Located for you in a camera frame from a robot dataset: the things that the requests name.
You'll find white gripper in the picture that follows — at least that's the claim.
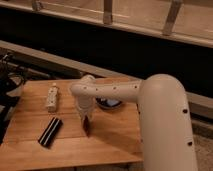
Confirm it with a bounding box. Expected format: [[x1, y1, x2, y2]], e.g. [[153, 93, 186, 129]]
[[76, 100, 94, 123]]

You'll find dark red chili pepper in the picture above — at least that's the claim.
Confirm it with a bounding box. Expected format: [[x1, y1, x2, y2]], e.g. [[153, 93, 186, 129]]
[[83, 116, 90, 137]]

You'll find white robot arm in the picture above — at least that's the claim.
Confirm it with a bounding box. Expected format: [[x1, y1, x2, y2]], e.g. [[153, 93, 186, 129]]
[[69, 74, 198, 171]]

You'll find black bowl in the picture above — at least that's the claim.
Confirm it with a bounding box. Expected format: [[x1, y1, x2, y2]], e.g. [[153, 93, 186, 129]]
[[96, 98, 122, 110]]

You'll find white plastic bottle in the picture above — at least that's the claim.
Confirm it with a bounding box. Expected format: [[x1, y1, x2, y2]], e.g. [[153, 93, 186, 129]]
[[46, 83, 59, 113]]

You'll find black box with white stripes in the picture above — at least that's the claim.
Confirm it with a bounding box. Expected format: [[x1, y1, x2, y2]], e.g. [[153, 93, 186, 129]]
[[38, 117, 62, 148]]

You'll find black cables and equipment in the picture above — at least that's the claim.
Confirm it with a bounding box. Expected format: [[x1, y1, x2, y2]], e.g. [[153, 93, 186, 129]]
[[0, 51, 28, 144]]

